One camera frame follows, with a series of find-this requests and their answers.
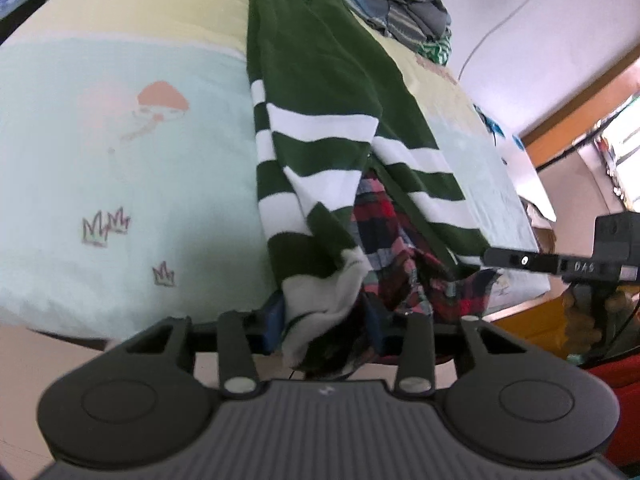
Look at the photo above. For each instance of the grey striped knit sweater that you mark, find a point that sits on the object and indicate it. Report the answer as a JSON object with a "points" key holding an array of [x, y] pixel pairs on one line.
{"points": [[395, 15]]}

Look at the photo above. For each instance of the person's right hand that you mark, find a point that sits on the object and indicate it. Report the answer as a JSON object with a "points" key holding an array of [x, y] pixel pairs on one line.
{"points": [[580, 330]]}

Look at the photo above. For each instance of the wooden door frame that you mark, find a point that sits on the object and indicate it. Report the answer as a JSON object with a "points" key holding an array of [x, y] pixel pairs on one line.
{"points": [[575, 120]]}

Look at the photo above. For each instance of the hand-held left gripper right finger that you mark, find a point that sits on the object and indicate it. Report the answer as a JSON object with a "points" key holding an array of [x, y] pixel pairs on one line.
{"points": [[375, 325]]}

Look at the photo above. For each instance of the orange wooden furniture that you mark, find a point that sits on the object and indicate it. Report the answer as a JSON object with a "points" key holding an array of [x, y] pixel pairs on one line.
{"points": [[535, 325]]}

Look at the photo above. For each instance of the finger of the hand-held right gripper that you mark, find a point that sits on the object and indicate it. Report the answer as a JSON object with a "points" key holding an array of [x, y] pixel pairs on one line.
{"points": [[525, 261]]}

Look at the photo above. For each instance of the green white striped garment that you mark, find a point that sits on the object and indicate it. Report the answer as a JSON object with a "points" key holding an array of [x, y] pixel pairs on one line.
{"points": [[436, 50]]}

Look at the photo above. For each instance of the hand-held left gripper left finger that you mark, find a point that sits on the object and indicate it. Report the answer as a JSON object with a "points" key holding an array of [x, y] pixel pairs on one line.
{"points": [[274, 322]]}

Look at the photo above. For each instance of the blue packet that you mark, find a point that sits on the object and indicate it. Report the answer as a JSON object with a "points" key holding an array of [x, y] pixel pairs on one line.
{"points": [[490, 122]]}

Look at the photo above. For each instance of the green cardigan with white stripes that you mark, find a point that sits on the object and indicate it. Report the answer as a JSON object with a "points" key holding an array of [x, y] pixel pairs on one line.
{"points": [[325, 85]]}

